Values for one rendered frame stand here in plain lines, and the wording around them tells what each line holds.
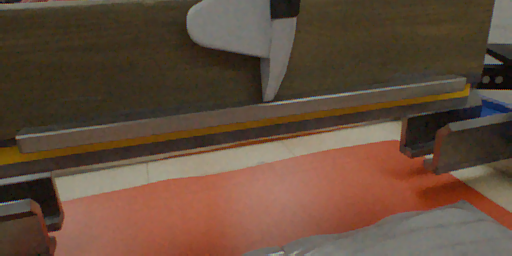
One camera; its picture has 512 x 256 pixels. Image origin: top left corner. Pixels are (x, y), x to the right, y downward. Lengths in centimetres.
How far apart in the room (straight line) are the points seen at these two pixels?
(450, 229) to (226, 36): 23
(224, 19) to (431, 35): 16
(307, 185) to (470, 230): 14
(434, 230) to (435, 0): 17
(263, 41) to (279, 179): 20
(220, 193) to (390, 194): 16
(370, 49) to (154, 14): 14
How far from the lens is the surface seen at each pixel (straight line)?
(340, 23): 25
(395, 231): 32
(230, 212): 34
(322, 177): 39
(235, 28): 21
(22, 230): 29
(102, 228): 35
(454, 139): 37
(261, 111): 23
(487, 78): 106
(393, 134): 51
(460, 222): 35
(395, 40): 28
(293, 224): 32
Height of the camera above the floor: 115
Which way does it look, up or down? 21 degrees down
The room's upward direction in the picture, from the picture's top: 2 degrees counter-clockwise
